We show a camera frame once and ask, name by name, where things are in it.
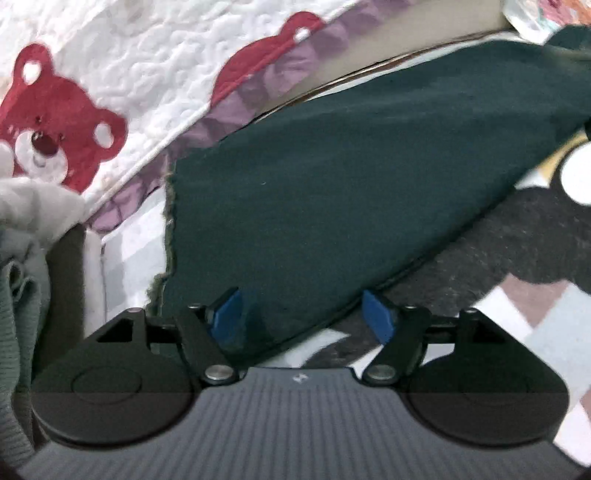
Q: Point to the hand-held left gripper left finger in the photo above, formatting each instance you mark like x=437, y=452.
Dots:
x=231, y=318

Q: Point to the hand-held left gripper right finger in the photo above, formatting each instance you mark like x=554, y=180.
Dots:
x=378, y=316

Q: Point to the dark green garment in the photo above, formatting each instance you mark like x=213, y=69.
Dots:
x=346, y=184

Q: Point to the checkered printed floor mat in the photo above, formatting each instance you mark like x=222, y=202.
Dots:
x=508, y=249

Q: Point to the dark olive folded garment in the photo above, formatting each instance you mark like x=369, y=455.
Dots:
x=64, y=286

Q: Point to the grey folded garment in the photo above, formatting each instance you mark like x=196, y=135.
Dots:
x=18, y=323

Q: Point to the white folded garment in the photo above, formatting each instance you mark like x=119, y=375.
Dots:
x=32, y=207

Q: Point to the bear print quilt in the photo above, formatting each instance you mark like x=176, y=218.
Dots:
x=161, y=69

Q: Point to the floral quilt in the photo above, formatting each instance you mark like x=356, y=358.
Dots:
x=535, y=16

